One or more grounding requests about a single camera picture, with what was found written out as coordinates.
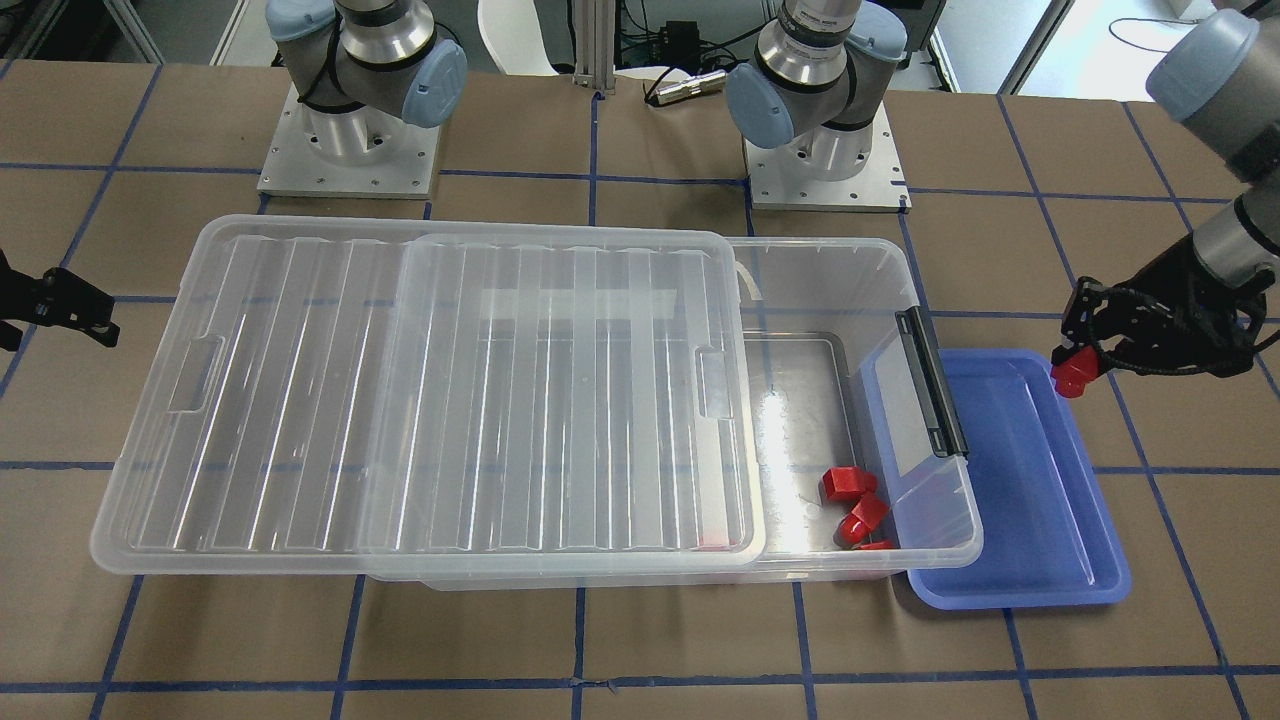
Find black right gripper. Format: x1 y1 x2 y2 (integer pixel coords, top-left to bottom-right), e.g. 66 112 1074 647
1 251 120 352

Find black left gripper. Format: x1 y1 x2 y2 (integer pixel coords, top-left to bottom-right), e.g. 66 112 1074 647
1062 236 1277 378

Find clear plastic box lid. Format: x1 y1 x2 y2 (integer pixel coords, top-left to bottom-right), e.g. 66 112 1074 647
90 215 765 588

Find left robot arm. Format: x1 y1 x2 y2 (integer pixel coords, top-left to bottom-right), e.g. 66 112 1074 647
726 1 1279 398

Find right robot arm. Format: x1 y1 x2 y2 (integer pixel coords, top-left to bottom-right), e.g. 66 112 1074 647
3 1 468 352

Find blue plastic tray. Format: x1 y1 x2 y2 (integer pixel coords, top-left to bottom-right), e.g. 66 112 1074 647
908 348 1132 611

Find clear plastic storage box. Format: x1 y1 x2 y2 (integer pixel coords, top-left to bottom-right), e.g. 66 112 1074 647
355 232 983 591

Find white chair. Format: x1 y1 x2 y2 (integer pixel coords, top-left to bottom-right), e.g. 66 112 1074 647
476 1 559 77

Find black box latch handle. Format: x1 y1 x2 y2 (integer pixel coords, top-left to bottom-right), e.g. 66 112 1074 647
895 305 970 457

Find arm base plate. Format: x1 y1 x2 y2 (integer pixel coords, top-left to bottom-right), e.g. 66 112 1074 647
257 88 442 200
742 104 913 214

